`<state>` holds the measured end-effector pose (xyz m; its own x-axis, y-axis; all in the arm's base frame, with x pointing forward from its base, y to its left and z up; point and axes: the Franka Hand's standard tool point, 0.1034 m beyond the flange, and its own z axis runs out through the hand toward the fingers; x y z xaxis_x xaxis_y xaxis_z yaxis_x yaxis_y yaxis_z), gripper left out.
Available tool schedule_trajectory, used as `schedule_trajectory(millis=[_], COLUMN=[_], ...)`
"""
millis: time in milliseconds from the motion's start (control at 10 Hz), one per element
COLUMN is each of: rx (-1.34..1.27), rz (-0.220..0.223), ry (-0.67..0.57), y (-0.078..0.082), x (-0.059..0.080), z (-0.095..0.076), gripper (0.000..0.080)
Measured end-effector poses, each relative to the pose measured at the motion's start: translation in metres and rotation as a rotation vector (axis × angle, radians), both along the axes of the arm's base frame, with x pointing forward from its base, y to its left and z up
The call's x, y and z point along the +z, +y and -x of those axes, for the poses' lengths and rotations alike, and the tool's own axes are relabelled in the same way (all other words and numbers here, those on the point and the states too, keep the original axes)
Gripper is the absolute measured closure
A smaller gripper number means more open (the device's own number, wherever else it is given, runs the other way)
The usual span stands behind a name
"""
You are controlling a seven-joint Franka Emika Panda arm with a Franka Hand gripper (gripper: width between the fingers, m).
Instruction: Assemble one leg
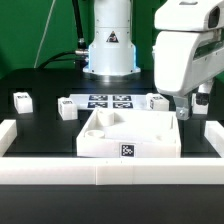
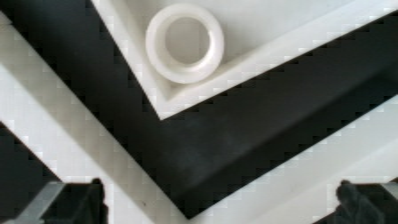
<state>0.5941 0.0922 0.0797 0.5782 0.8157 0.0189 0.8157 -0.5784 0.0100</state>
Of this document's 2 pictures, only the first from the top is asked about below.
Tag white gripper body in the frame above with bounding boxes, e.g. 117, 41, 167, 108
154, 29, 224, 97

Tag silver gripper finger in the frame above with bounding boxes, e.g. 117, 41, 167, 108
174, 96, 191, 120
195, 79, 214, 106

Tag white square tabletop part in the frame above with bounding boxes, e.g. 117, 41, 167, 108
76, 109, 181, 158

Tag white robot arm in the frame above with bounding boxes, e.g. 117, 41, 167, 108
83, 0, 224, 120

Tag white U-shaped fence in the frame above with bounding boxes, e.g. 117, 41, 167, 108
0, 120, 224, 185

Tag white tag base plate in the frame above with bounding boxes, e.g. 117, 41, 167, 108
70, 94, 147, 110

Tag black thick cable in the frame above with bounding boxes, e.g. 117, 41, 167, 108
37, 0, 90, 70

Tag thin grey cable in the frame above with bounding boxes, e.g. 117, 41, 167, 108
33, 0, 57, 69

